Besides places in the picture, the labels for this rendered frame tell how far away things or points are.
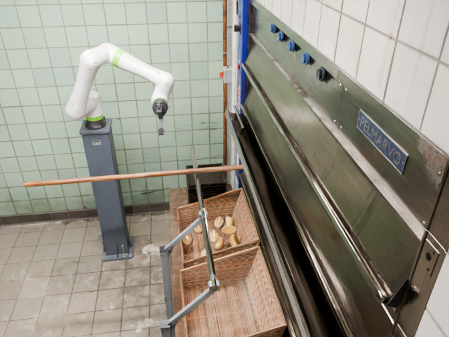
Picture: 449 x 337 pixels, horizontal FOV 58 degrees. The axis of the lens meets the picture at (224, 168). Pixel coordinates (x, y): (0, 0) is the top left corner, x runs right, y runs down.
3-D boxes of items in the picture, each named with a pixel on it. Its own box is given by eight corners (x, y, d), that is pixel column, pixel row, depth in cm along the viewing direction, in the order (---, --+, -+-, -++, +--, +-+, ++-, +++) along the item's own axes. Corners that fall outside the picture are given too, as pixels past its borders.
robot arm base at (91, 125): (88, 115, 307) (87, 107, 304) (108, 114, 309) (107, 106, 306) (83, 130, 285) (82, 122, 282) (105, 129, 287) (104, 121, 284)
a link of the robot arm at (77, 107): (59, 115, 268) (77, 48, 236) (75, 105, 281) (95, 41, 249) (74, 126, 268) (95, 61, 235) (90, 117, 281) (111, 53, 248)
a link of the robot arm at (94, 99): (78, 121, 284) (73, 95, 274) (92, 112, 296) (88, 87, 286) (93, 124, 280) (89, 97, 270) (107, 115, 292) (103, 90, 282)
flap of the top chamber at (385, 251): (247, 67, 244) (259, 35, 235) (394, 305, 93) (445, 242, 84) (240, 65, 243) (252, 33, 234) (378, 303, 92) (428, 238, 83)
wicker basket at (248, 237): (242, 216, 301) (242, 186, 287) (260, 272, 254) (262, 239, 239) (176, 224, 294) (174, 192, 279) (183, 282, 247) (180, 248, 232)
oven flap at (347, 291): (246, 107, 258) (258, 78, 249) (373, 372, 107) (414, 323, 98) (240, 105, 257) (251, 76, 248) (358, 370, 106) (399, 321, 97)
